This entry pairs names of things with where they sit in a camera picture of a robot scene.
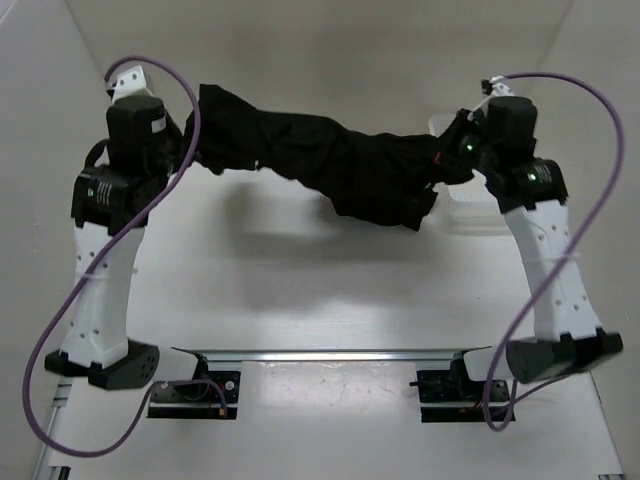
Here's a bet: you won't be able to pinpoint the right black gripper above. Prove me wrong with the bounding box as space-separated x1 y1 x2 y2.
425 110 499 176

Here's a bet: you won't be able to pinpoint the black trousers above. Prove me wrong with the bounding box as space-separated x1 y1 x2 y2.
184 85 473 231

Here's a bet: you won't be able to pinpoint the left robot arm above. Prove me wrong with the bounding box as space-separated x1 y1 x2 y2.
44 95 210 400

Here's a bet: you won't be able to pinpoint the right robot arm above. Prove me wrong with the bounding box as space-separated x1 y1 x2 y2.
436 96 623 400

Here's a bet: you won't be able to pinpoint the white plastic mesh basket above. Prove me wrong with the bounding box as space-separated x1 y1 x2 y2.
428 113 511 236

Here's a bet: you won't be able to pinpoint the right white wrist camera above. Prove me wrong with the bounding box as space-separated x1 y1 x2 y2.
467 75 514 121

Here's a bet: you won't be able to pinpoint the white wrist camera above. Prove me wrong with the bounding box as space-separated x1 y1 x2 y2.
467 75 514 121
105 64 155 105

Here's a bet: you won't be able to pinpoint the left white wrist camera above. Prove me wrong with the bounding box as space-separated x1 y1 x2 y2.
105 64 155 105

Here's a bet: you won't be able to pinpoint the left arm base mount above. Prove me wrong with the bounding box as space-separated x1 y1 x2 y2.
147 364 241 420

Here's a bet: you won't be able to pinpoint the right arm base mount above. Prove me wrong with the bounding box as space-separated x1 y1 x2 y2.
409 370 485 424

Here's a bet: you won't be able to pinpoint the left aluminium rail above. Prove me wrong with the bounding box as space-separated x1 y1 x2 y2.
32 374 74 480

